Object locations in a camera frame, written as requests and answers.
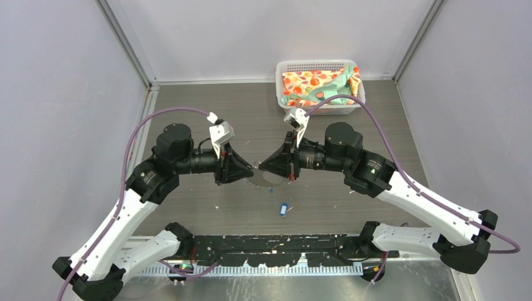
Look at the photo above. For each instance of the floral patterned cloth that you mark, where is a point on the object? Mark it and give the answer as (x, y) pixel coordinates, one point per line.
(310, 87)

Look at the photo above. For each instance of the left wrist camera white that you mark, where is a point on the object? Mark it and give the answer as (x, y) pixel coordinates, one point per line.
(221, 133)

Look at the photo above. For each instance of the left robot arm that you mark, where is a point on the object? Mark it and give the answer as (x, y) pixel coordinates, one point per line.
(100, 268)

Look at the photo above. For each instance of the white plastic basket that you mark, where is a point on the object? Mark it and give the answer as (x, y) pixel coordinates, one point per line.
(302, 65)

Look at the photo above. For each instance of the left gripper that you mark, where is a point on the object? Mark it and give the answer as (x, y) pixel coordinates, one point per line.
(229, 160)

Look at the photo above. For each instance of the aluminium frame rail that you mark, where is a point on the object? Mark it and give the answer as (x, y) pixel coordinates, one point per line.
(270, 270)

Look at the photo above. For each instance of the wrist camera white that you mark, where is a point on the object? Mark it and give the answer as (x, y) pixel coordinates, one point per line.
(221, 133)
(296, 117)

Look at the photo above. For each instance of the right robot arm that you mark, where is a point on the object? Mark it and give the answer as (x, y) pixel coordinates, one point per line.
(457, 236)

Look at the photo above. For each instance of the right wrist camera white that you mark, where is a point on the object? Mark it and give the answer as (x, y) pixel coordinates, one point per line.
(296, 117)

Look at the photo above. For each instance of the large metal keyring disc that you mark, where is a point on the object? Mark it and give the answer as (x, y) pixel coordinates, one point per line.
(264, 180)

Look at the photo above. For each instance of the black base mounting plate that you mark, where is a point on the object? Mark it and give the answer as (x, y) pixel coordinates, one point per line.
(333, 250)

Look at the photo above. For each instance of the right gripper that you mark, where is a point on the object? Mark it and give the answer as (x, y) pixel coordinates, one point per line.
(280, 162)

